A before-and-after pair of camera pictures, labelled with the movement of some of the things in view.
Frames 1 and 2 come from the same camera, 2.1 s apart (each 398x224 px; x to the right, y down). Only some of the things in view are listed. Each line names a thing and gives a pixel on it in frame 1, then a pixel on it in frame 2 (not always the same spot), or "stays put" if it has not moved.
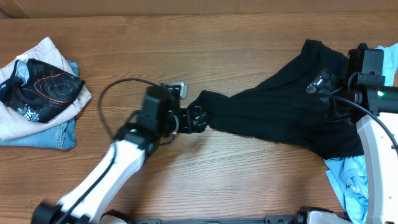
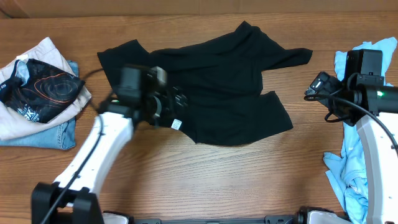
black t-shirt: [280, 109] to [222, 76]
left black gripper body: [181, 122] to [160, 104]
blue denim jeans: [63, 138] stays put
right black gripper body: [336, 106] stays put
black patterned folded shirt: [36, 90] stays put
